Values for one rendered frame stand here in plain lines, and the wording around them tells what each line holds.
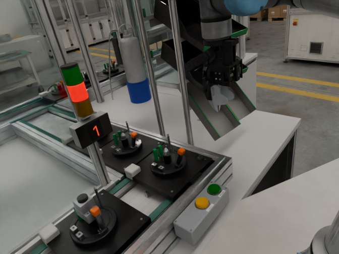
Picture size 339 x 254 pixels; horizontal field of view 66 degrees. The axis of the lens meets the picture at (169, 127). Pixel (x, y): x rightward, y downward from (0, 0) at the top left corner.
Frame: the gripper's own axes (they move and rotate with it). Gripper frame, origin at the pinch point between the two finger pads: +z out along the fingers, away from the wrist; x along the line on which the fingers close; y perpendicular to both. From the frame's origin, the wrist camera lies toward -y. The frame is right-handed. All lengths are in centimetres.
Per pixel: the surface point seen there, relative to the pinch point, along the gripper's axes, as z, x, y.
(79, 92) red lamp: -10.5, -24.8, -29.4
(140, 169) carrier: 25.7, -12.7, -27.0
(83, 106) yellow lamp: -6.0, -24.9, -29.5
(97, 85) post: 24, 40, -128
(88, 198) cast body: 14.7, -37.9, -19.0
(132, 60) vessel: 6, 51, -95
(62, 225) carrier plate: 26, -45, -30
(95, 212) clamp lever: 16.2, -39.4, -14.1
